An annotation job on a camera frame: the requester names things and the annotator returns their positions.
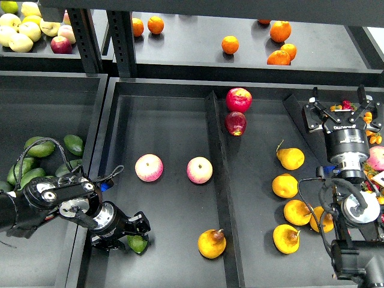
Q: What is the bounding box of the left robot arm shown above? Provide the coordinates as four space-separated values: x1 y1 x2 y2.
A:
1 137 151 251

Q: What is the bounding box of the dark red apple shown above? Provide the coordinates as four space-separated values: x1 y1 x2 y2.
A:
224 112 247 136

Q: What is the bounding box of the pink apple far right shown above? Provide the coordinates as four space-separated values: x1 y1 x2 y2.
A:
367 146 384 171

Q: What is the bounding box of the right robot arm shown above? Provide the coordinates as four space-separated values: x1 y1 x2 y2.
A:
302 86 383 287

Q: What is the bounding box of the pink apple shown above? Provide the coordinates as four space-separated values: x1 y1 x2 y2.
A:
367 146 384 171
134 154 163 182
187 157 213 184

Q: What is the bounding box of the orange top right shelf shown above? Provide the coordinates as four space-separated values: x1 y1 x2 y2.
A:
269 20 292 43

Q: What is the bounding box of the red cherry tomato cluster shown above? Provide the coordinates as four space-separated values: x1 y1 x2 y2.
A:
342 100 356 111

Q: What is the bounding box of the pink apple left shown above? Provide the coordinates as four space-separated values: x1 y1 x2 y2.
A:
134 154 163 182

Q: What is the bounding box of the black centre divider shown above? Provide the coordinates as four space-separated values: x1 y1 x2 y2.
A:
205 91 245 287

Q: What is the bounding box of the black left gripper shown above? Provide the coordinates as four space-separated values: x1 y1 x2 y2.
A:
91 201 151 250

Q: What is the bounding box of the red apple on shelf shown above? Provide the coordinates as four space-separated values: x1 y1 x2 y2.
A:
50 36 73 54

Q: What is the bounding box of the orange front right shelf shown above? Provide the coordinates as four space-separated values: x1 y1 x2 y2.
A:
267 50 291 65

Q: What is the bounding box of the orange behind front right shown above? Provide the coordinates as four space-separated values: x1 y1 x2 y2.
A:
280 43 297 61

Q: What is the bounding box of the dark green avocado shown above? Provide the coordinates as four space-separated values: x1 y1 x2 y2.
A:
64 134 84 156

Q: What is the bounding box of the yellow tomato cluster left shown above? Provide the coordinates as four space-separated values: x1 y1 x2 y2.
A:
330 105 343 112

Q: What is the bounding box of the orange beside post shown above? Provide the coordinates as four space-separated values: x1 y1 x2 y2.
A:
131 17 144 37

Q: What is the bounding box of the yellow pear right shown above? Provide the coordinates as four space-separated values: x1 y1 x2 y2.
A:
309 206 334 233

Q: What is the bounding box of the orange centre shelf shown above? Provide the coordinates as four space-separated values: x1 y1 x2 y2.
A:
221 35 239 55

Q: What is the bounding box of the yellow pear upper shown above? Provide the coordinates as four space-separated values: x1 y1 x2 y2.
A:
275 140 305 170

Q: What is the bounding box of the orange cherry tomato cluster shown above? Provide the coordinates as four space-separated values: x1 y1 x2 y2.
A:
363 112 383 145

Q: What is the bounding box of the black shelf post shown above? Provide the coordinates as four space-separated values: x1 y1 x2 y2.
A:
106 10 137 78

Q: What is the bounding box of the pale yellow apple front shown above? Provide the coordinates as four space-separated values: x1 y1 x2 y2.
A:
8 33 34 53

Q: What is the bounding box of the orange shelf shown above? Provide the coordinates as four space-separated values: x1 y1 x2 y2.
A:
147 16 164 35
221 35 239 55
269 20 292 43
267 50 291 65

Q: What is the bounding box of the bright red apple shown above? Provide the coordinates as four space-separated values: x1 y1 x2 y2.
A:
226 88 253 113

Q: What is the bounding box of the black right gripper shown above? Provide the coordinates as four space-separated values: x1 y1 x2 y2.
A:
302 85 383 179

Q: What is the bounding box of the yellow pear with brown top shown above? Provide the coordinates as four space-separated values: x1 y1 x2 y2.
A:
197 229 227 259

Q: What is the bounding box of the orange left shelf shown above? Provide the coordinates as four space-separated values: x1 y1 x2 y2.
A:
147 16 164 35

